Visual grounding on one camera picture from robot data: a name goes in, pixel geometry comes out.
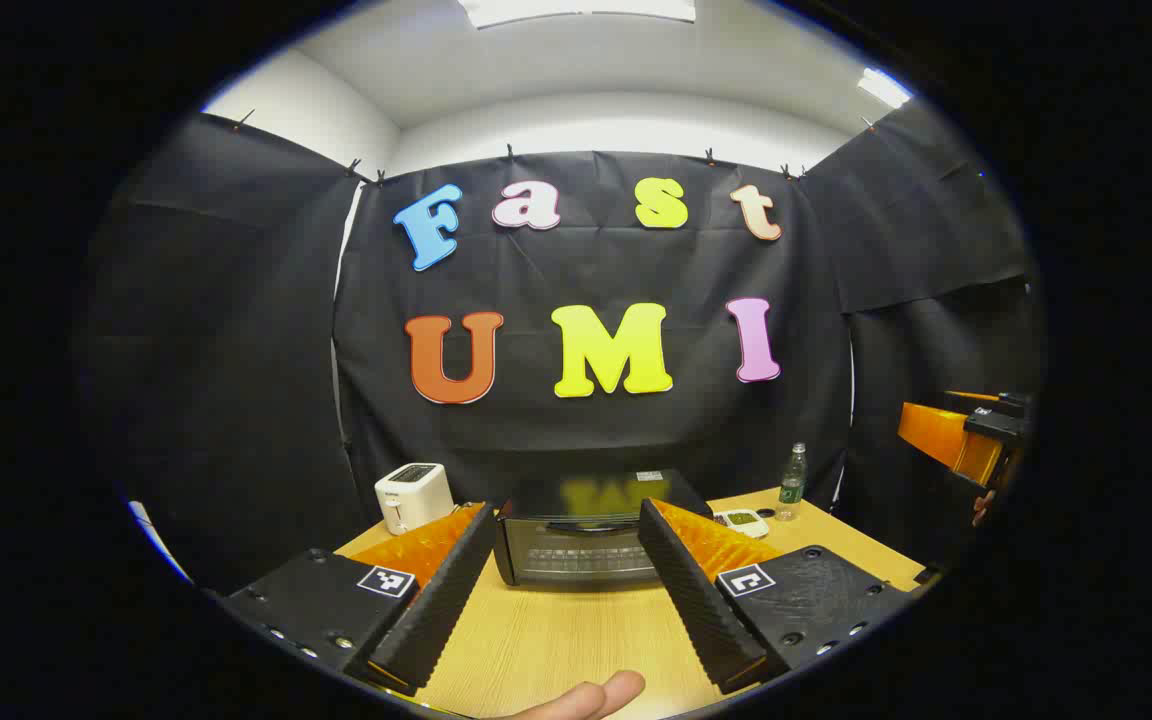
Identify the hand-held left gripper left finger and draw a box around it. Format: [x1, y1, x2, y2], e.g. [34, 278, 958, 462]
[221, 503, 497, 696]

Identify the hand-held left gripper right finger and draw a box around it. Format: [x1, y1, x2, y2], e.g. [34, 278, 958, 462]
[638, 499, 914, 695]

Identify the black electric oven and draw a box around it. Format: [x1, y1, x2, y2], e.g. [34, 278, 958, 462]
[492, 468, 715, 589]

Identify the small white digital device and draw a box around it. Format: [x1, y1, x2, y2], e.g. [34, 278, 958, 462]
[714, 508, 771, 540]

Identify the white toaster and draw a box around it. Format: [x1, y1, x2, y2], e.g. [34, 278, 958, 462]
[374, 462, 455, 536]

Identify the clear plastic water bottle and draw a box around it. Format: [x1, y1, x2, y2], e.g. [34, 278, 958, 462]
[776, 442, 808, 523]

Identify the black backdrop cloth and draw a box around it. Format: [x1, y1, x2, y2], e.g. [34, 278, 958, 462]
[86, 98, 1045, 593]

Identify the small ceiling light panel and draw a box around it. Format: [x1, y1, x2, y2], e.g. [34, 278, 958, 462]
[856, 67, 913, 109]

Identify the row of small cloth clips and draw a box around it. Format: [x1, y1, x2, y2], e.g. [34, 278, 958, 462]
[232, 108, 883, 187]

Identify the large ceiling light panel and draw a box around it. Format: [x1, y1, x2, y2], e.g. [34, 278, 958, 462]
[456, 0, 699, 29]

